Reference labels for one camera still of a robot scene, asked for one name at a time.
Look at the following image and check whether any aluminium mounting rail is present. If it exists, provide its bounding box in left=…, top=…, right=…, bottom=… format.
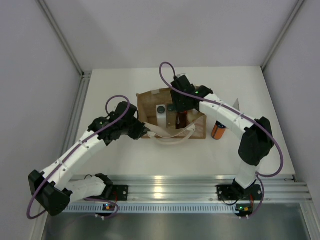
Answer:
left=109, top=175, right=312, bottom=203

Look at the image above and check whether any aluminium frame post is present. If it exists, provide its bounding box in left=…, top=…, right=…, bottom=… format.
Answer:
left=35, top=0, right=84, bottom=77
left=260, top=0, right=307, bottom=72

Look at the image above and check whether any purple cable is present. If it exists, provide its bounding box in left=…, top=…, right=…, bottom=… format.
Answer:
left=26, top=95, right=131, bottom=220
left=159, top=61, right=284, bottom=218

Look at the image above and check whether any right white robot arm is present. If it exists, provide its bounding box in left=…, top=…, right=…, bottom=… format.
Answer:
left=170, top=74, right=274, bottom=199

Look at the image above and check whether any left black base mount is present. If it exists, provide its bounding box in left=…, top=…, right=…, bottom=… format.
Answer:
left=109, top=185, right=129, bottom=202

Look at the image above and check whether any clear bottle dark cap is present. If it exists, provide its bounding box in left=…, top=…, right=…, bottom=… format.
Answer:
left=166, top=104, right=177, bottom=130

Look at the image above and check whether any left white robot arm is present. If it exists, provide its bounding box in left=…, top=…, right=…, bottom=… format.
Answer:
left=28, top=101, right=149, bottom=217

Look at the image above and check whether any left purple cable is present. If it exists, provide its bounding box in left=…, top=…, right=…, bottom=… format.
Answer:
left=26, top=95, right=131, bottom=220

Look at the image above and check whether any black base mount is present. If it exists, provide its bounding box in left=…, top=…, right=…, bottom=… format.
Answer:
left=109, top=185, right=129, bottom=202
left=216, top=184, right=237, bottom=201

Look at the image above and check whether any red sauce bottle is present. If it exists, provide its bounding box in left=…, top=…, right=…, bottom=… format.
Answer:
left=175, top=111, right=188, bottom=129

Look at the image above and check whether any left aluminium frame post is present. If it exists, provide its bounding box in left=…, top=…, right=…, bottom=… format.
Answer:
left=35, top=0, right=84, bottom=77

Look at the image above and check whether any orange blue bottle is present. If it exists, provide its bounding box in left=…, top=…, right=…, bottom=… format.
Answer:
left=211, top=121, right=227, bottom=140

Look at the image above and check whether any right aluminium frame post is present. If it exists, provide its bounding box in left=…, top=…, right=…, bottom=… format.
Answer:
left=260, top=0, right=307, bottom=72

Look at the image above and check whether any burlap canvas tote bag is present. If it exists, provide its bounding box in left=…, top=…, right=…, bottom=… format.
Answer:
left=136, top=88, right=207, bottom=145

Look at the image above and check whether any perforated cable tray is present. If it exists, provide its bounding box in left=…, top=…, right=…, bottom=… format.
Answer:
left=63, top=201, right=239, bottom=214

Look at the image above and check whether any cream squeeze bottle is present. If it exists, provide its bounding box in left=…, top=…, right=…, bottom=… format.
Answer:
left=187, top=109, right=203, bottom=124

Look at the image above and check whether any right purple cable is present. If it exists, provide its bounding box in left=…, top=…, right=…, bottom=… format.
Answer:
left=159, top=61, right=284, bottom=218

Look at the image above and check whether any white bottle dark cap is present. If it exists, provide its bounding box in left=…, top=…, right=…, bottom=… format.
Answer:
left=156, top=104, right=167, bottom=129

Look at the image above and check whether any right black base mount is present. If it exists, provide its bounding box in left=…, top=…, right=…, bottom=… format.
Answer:
left=216, top=184, right=237, bottom=201

